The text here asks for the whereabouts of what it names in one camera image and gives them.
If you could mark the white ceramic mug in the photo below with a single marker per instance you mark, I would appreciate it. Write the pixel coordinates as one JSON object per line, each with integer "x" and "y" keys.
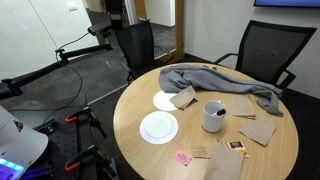
{"x": 211, "y": 123}

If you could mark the white round plate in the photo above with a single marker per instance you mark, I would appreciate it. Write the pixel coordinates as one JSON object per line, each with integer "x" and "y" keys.
{"x": 161, "y": 100}
{"x": 158, "y": 128}

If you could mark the black mesh office chair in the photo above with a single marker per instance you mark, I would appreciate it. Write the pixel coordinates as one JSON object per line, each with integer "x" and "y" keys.
{"x": 270, "y": 50}
{"x": 138, "y": 43}

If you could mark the small dark wrapper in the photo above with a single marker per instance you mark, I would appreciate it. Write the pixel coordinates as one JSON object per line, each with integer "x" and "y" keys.
{"x": 210, "y": 67}

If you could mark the grey hoodie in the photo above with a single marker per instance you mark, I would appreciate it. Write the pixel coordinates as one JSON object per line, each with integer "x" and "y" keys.
{"x": 220, "y": 80}

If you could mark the pink sweetener packet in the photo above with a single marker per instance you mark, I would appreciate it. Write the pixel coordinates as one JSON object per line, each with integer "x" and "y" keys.
{"x": 183, "y": 157}

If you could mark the brown sugar packet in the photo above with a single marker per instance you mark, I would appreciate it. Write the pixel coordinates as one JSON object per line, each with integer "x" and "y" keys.
{"x": 200, "y": 152}

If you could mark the orange black clamp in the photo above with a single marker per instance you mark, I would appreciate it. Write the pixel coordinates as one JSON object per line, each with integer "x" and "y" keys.
{"x": 87, "y": 115}
{"x": 90, "y": 153}

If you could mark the black red yellow tea packet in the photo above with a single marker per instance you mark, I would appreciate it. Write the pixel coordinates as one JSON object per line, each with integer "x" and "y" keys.
{"x": 238, "y": 146}

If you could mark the large brown paper napkin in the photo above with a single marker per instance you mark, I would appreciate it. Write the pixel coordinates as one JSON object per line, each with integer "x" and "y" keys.
{"x": 224, "y": 164}

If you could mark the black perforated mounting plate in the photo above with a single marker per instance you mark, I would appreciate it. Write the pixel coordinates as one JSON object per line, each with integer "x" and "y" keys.
{"x": 63, "y": 146}

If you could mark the black camera boom stand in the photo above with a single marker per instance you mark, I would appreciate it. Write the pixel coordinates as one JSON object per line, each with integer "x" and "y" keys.
{"x": 83, "y": 51}

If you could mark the black camera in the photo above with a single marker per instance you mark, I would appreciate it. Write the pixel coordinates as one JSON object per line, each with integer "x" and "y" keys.
{"x": 99, "y": 29}

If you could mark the white wall sign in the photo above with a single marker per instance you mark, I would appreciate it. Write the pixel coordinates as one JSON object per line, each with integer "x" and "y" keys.
{"x": 71, "y": 6}

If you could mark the wall mounted screen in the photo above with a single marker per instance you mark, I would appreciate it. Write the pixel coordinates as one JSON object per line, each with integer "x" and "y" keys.
{"x": 286, "y": 2}

